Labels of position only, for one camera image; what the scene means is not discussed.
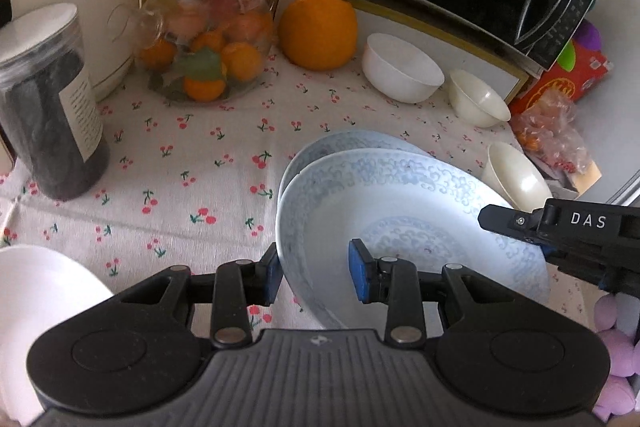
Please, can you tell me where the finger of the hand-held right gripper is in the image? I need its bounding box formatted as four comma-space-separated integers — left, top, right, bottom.
477, 205, 547, 244

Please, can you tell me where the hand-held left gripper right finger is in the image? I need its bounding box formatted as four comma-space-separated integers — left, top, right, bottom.
348, 238, 501, 348

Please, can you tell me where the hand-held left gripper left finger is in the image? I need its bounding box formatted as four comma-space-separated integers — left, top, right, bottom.
117, 243, 286, 351

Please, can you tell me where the small cream bowl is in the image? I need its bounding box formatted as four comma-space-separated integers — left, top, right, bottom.
447, 69, 512, 128
481, 142, 554, 213

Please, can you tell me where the large blue patterned plate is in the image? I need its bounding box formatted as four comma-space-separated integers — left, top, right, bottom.
275, 148, 551, 331

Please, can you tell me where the brown cardboard piece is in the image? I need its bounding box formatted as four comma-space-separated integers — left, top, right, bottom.
550, 161, 604, 198

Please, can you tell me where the clear plastic bag of snacks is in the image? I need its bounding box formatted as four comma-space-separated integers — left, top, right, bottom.
510, 89, 594, 176

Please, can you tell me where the pink plush toy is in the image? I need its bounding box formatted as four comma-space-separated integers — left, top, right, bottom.
594, 294, 640, 424

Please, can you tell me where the cherry print tablecloth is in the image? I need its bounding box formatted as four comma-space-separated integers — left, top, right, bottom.
0, 52, 596, 343

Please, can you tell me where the red cardboard box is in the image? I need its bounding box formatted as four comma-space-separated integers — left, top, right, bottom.
510, 51, 615, 118

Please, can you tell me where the white ceramic bowl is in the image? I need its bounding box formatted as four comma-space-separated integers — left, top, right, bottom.
361, 33, 446, 104

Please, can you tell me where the white plate at left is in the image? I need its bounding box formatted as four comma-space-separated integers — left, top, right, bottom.
0, 244, 116, 426

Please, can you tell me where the large orange citrus fruit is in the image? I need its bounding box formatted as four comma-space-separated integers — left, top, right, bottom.
278, 0, 359, 72

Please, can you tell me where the glass jar of fruit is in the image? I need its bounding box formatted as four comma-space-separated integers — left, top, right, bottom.
134, 0, 277, 104

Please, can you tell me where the clear canister with dark contents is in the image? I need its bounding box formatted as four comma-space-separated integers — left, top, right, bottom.
0, 3, 111, 201

